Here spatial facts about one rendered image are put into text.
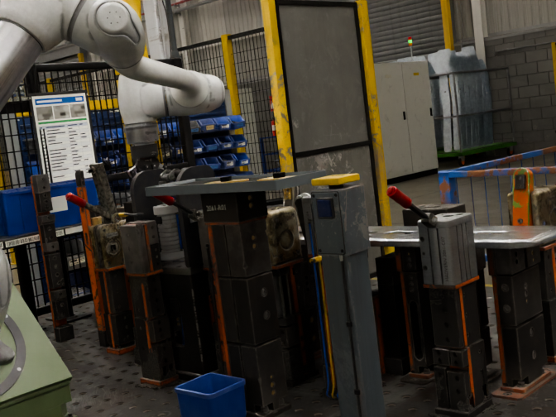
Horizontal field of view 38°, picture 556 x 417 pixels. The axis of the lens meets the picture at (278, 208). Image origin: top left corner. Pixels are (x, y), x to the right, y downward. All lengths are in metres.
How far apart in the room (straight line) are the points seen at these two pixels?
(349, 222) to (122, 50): 0.65
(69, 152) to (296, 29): 2.57
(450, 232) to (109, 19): 0.79
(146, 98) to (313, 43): 3.03
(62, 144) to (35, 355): 1.17
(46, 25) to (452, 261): 0.93
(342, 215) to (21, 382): 0.76
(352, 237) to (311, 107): 3.78
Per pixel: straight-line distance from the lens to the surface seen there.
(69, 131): 2.84
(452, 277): 1.46
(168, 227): 1.92
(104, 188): 2.22
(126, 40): 1.73
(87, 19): 1.74
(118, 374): 2.09
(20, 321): 1.84
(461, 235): 1.47
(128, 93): 2.28
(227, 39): 6.63
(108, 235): 2.21
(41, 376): 1.76
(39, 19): 1.75
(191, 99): 2.24
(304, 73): 5.12
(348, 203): 1.37
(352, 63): 5.51
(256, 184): 1.44
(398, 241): 1.65
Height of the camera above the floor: 1.26
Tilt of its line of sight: 6 degrees down
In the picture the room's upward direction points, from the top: 7 degrees counter-clockwise
